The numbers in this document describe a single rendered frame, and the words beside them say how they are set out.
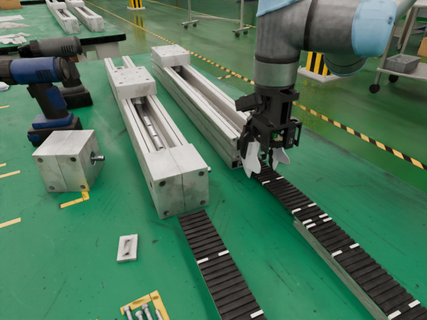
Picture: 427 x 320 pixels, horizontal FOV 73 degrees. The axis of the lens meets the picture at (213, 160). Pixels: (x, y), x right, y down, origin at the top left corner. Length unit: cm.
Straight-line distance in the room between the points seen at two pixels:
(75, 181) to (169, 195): 22
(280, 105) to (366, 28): 16
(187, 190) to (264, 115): 20
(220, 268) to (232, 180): 25
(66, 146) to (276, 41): 45
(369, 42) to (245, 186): 35
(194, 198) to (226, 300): 21
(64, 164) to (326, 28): 52
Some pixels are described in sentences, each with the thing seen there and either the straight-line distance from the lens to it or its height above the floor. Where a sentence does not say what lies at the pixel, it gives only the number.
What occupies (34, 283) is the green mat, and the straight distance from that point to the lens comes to 55.
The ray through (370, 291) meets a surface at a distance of 47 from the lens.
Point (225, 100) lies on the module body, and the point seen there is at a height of 86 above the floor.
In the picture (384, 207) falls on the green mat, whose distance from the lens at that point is 66.
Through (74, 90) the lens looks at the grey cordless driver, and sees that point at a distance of 107.
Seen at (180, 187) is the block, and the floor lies 84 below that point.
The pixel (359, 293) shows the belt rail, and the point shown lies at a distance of 49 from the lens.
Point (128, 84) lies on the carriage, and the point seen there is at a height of 90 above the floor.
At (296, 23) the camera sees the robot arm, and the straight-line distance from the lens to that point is 48.
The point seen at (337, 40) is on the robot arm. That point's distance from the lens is 47.
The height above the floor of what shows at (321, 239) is 81.
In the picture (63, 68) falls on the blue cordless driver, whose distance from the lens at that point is 81.
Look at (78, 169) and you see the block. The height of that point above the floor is 84.
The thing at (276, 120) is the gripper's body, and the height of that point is 95.
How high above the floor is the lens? 118
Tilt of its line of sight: 34 degrees down
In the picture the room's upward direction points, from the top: 1 degrees counter-clockwise
